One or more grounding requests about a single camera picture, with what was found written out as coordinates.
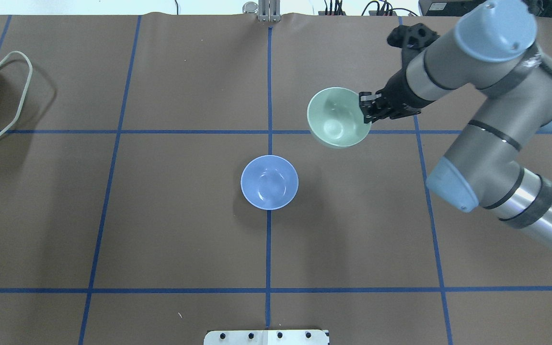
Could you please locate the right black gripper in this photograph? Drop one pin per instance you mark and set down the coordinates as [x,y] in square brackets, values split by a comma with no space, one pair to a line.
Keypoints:
[402,97]

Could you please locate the green bowl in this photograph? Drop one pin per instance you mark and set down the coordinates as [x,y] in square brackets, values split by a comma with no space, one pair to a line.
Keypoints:
[335,118]

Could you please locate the blue bowl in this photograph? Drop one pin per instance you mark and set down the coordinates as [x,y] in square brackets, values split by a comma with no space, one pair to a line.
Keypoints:
[269,182]

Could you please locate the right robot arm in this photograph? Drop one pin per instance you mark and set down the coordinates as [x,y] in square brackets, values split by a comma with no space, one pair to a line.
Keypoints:
[493,48]

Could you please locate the aluminium frame post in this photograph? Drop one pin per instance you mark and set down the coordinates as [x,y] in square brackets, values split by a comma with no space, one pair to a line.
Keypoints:
[266,10]

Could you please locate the white camera pillar stand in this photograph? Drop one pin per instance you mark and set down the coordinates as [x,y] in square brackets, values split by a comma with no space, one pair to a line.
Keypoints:
[268,337]

